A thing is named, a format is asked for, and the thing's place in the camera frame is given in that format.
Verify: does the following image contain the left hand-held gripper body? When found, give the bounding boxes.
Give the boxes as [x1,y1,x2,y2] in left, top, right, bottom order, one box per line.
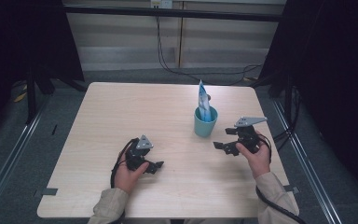
[125,133,155,174]

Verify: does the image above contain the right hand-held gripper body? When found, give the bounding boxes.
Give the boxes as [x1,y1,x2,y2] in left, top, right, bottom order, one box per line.
[234,116,269,154]

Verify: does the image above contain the teal plastic cup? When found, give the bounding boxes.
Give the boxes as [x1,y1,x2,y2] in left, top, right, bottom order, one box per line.
[194,105,219,139]

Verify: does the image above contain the blue snack packet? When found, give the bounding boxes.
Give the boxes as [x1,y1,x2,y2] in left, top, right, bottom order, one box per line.
[197,79,213,123]

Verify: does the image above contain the person's left hand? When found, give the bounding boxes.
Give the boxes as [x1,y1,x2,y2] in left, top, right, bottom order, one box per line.
[114,152,150,195]

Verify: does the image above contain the person's right hand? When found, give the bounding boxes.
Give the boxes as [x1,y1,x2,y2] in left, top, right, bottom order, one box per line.
[235,133,271,179]

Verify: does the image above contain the grey tape piece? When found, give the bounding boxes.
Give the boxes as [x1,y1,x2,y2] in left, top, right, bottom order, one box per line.
[283,185,300,195]
[41,187,59,197]

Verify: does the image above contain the black curtain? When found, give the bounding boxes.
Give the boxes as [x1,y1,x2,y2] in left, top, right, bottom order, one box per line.
[256,0,358,204]
[0,0,86,145]

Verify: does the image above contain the black horizontal bar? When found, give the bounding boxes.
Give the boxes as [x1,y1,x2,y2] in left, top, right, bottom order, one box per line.
[62,5,284,23]

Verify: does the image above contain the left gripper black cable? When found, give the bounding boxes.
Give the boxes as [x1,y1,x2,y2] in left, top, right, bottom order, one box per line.
[109,137,138,189]

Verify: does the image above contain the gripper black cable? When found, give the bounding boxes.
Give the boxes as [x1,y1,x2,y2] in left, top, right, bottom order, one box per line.
[254,132,308,224]
[109,137,138,189]

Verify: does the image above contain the metal floor rail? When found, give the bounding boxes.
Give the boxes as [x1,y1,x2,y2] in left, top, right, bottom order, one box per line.
[0,104,46,217]
[270,98,343,224]

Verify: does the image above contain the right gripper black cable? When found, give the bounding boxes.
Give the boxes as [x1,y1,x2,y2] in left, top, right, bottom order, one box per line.
[254,132,308,224]

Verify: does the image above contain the black wall cable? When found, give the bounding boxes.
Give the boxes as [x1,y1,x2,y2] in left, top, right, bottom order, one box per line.
[154,15,264,86]

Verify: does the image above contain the white wall socket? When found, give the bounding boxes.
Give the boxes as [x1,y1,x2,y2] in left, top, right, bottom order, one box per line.
[150,0,173,10]

